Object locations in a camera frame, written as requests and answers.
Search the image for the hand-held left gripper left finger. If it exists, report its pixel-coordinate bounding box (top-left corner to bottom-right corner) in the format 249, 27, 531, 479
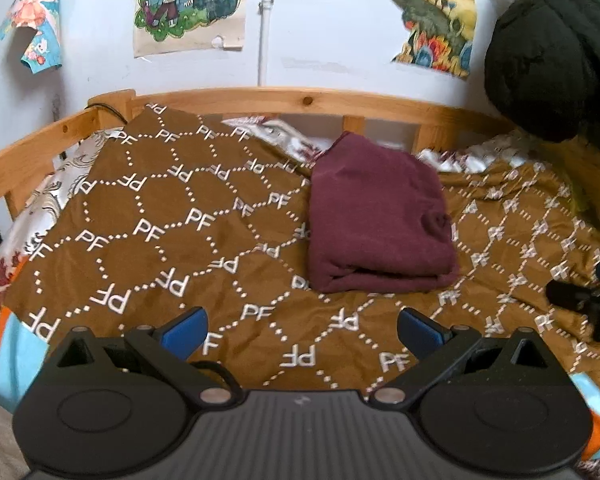
45, 306, 238, 408

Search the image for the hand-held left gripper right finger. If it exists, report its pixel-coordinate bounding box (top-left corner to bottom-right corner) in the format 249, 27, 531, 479
369, 308, 556, 409

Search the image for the maroon long-sleeve shirt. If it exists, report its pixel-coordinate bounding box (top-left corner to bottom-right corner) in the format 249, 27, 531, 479
305, 131, 462, 293

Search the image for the brown patterned blanket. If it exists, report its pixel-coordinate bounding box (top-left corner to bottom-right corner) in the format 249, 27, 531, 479
0, 102, 600, 461

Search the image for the yellow-green cloth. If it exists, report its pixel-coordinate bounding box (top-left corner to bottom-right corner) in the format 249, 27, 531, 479
570, 180, 593, 213

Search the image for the white floral patterned pillow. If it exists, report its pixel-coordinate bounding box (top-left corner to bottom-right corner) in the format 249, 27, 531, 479
0, 117, 600, 480

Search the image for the black cord loop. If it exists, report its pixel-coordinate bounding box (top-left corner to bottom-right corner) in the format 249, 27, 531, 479
190, 360, 244, 392

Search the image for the black cable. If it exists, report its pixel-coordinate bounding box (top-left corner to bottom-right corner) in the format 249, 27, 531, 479
86, 104, 128, 125

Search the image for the wooden bed frame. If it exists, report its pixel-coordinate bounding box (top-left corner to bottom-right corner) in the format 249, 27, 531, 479
0, 87, 600, 241

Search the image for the colourful landscape wall poster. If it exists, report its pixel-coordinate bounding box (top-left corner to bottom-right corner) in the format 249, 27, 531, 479
387, 0, 479, 79

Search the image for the white wall pipe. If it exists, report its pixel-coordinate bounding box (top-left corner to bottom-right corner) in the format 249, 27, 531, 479
257, 0, 277, 88

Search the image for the cartoon character wall poster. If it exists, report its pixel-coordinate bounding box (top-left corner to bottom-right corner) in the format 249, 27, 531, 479
132, 0, 249, 59

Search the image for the orange-haired figure wall poster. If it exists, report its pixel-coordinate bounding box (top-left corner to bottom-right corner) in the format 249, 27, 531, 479
0, 0, 63, 76

